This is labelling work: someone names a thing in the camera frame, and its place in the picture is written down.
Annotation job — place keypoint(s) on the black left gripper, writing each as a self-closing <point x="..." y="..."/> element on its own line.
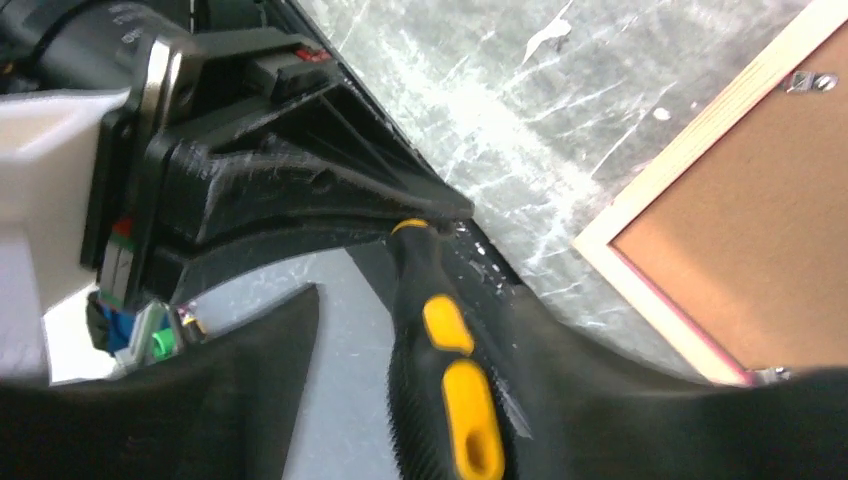
<point x="163" y="158"/>

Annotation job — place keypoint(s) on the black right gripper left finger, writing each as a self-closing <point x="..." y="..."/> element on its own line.
<point x="224" y="409"/>

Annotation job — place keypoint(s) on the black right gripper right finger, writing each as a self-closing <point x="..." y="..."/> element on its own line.
<point x="580" y="408"/>

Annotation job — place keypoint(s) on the yellow black screwdriver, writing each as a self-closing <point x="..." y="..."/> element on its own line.
<point x="446" y="416"/>

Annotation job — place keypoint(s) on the pink wooden photo frame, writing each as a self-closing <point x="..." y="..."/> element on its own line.
<point x="732" y="242"/>

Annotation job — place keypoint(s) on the silver frame hanger clip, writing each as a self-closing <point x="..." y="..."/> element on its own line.
<point x="801" y="81"/>

